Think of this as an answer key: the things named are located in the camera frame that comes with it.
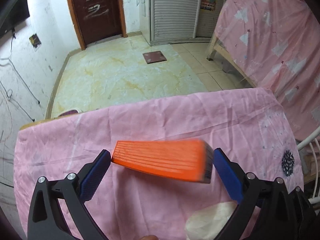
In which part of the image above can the white metal chair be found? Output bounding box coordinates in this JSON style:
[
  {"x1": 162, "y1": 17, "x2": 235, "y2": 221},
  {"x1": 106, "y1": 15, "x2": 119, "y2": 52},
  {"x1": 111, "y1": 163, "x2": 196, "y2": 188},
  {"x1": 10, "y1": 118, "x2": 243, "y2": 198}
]
[{"x1": 297, "y1": 127, "x2": 320, "y2": 205}]

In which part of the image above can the dark brown wooden door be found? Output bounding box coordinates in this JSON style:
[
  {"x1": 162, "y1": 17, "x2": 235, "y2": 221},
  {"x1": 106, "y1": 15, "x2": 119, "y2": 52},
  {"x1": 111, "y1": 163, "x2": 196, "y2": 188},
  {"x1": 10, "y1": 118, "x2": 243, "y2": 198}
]
[{"x1": 67, "y1": 0, "x2": 127, "y2": 50}]

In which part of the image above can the white louvered wardrobe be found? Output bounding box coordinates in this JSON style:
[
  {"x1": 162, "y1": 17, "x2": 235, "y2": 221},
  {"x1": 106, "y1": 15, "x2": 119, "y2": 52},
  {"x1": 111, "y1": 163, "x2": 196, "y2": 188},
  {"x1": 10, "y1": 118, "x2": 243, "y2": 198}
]
[{"x1": 140, "y1": 0, "x2": 226, "y2": 46}]

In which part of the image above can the white crumpled tissue ball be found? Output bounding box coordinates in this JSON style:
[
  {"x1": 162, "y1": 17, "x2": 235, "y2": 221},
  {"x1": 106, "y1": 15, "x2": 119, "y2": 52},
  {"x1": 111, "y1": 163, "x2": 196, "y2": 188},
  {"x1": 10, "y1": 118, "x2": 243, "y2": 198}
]
[{"x1": 185, "y1": 202, "x2": 237, "y2": 240}]

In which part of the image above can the pink patterned hanging curtain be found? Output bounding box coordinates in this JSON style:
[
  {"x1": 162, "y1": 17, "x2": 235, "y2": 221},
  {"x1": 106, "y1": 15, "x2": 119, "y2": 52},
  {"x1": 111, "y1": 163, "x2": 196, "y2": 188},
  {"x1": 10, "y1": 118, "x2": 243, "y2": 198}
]
[{"x1": 214, "y1": 0, "x2": 319, "y2": 140}]

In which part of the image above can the black dotted round patch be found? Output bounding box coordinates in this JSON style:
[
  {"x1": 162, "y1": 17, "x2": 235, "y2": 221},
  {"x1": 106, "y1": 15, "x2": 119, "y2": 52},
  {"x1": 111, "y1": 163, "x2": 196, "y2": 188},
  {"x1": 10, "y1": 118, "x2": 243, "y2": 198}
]
[{"x1": 281, "y1": 150, "x2": 295, "y2": 177}]

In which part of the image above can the black wall television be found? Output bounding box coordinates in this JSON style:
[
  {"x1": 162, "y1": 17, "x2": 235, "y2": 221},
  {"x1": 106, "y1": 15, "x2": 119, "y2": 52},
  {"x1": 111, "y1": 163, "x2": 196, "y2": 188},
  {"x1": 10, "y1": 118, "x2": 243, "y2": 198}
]
[{"x1": 0, "y1": 0, "x2": 30, "y2": 37}]

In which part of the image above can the wall socket box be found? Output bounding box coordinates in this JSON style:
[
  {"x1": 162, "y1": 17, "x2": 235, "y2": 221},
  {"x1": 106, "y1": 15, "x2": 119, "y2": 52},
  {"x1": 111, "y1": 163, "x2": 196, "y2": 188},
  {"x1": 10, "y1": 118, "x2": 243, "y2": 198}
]
[{"x1": 29, "y1": 34, "x2": 41, "y2": 48}]

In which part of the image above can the pink bed sheet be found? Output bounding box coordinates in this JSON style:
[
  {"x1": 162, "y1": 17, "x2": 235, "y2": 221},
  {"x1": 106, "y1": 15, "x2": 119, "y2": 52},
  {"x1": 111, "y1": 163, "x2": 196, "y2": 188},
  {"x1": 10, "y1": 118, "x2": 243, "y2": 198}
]
[{"x1": 14, "y1": 88, "x2": 304, "y2": 239}]

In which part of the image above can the orange rectangular box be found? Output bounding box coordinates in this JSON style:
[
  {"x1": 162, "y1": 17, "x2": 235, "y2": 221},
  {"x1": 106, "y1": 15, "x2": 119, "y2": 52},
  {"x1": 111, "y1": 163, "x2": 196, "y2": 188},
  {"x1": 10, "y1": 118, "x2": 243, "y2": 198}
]
[{"x1": 111, "y1": 139, "x2": 213, "y2": 184}]

